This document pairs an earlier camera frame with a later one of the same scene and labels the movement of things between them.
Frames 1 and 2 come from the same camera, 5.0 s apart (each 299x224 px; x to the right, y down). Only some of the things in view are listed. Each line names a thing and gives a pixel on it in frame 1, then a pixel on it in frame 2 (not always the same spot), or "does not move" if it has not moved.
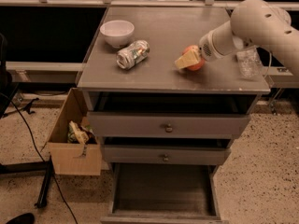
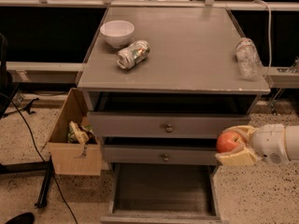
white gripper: (207, 49) → (269, 143)
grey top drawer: (169, 114) does not move
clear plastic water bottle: (250, 63) does not move
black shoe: (22, 218) does not move
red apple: (197, 52) → (229, 141)
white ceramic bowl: (118, 33) does not move
